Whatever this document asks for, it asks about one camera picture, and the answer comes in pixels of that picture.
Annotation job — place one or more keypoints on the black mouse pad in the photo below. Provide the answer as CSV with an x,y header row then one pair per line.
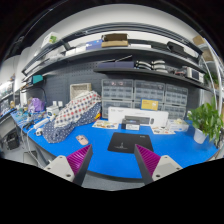
x,y
125,142

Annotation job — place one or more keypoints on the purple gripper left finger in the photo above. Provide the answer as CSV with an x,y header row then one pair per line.
x,y
72,167

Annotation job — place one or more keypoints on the cardboard box on shelf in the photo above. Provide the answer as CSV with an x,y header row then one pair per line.
x,y
114,40

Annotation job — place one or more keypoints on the grey drawer organiser cabinet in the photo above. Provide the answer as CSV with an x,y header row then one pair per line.
x,y
129,93

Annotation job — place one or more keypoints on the purple bag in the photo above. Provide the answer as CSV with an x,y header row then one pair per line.
x,y
36,105

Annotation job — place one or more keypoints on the printed leaflet right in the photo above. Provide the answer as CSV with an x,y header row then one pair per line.
x,y
162,131

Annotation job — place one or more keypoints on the pink computer mouse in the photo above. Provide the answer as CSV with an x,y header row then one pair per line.
x,y
82,139

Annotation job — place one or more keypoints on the green potted plant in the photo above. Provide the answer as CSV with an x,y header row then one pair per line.
x,y
207,122

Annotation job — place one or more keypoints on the patterned fabric bag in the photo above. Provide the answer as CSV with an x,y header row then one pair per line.
x,y
83,109

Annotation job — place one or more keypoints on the white device on shelf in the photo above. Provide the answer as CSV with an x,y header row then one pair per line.
x,y
194,74

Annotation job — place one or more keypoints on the white mesh basket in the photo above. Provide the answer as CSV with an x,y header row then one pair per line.
x,y
77,89

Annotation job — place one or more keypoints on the white power strip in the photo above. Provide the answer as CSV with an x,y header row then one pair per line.
x,y
42,122

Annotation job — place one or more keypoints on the yellow label card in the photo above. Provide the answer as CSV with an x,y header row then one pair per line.
x,y
147,104

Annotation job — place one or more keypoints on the printed leaflet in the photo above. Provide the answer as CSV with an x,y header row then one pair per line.
x,y
162,131
105,124

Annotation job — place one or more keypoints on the white keyboard box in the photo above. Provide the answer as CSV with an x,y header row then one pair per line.
x,y
148,118

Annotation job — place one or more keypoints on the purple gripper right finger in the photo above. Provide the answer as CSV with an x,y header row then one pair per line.
x,y
152,166

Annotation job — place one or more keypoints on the printed leaflet left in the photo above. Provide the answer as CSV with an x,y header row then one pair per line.
x,y
105,124

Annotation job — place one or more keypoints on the small black box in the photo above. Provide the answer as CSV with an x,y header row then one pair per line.
x,y
130,124

